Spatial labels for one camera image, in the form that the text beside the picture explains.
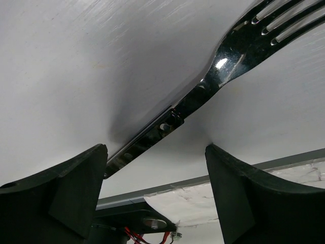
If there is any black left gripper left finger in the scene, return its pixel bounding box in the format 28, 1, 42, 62
1, 144, 107, 243

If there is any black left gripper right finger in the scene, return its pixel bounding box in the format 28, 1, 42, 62
205, 144, 324, 243

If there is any white taped front board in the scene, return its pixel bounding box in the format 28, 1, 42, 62
144, 159, 325, 228

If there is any silver fork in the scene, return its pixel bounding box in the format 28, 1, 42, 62
104, 1, 324, 178

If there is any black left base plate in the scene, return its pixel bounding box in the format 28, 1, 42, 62
85, 202, 177, 244

